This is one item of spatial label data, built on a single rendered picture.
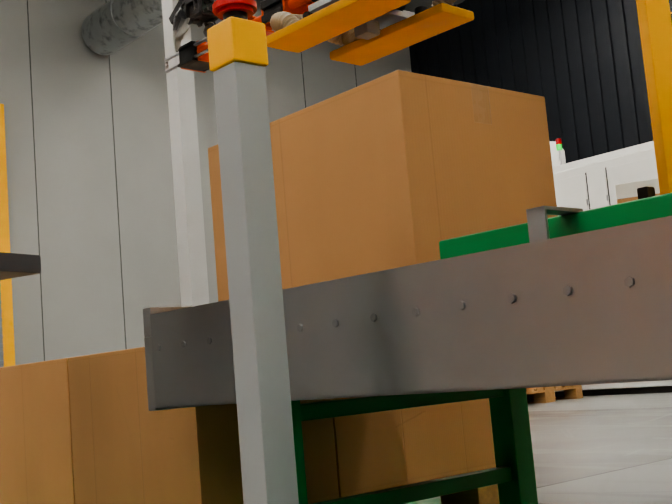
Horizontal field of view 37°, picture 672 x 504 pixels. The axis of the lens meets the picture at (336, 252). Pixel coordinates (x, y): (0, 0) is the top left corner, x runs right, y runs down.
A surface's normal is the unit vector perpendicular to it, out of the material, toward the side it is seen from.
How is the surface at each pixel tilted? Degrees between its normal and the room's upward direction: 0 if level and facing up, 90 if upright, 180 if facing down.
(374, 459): 90
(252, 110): 90
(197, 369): 90
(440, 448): 90
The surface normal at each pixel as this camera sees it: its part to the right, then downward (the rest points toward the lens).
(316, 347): -0.75, -0.02
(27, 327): 0.64, -0.14
